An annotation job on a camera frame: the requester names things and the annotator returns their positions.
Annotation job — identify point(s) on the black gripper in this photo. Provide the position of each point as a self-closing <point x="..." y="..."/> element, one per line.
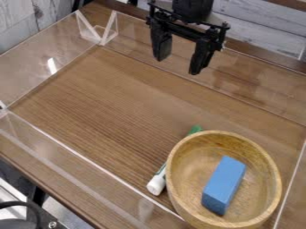
<point x="191" y="20"/>

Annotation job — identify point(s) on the blue rectangular block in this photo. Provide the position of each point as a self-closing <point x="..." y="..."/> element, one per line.
<point x="222" y="185"/>

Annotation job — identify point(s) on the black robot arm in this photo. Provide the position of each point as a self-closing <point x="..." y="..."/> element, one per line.
<point x="186" y="19"/>

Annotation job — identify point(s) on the brown wooden bowl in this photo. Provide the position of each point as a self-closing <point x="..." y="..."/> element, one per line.
<point x="190" y="166"/>

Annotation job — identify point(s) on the white green marker pen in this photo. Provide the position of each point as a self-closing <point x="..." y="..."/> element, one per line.
<point x="155" y="185"/>

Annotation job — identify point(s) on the black metal table leg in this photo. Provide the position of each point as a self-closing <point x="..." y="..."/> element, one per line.
<point x="39" y="196"/>

